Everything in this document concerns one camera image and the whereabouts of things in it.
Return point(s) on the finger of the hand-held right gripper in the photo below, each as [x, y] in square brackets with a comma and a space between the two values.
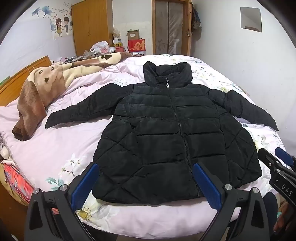
[284, 154]
[266, 158]

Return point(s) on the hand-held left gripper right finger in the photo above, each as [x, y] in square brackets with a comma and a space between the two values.
[207, 186]

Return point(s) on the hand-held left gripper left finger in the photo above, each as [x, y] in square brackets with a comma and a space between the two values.
[84, 186]

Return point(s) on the black puffer jacket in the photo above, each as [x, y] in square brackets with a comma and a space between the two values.
[157, 139]

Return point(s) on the person's right hand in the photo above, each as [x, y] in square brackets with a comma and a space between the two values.
[283, 217]

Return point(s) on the pink floral duvet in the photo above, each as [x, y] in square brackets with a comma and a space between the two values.
[76, 139]

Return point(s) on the red plaid pillow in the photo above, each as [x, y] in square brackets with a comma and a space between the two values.
[13, 178]

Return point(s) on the brown dog print blanket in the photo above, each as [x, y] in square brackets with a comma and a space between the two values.
[34, 97]

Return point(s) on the wooden headboard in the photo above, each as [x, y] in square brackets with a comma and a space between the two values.
[13, 85]

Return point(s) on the white plastic bag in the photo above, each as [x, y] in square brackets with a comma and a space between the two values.
[99, 46]

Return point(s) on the red plastic container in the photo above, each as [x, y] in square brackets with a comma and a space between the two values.
[119, 49]

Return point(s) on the yellow box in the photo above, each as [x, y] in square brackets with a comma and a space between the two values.
[117, 44]

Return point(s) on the red box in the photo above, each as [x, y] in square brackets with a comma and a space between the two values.
[136, 45]

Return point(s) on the hanging bag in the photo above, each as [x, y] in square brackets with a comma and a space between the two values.
[196, 23]

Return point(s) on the wooden wardrobe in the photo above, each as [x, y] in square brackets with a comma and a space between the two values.
[92, 27]

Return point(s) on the cardboard box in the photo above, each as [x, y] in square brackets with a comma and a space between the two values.
[133, 34]

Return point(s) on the wooden door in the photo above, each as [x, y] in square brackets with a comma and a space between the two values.
[171, 23]

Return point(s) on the cartoon couple wall poster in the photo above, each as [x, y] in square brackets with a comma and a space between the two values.
[61, 26]

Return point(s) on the blue flower wall sticker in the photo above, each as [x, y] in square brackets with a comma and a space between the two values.
[47, 9]

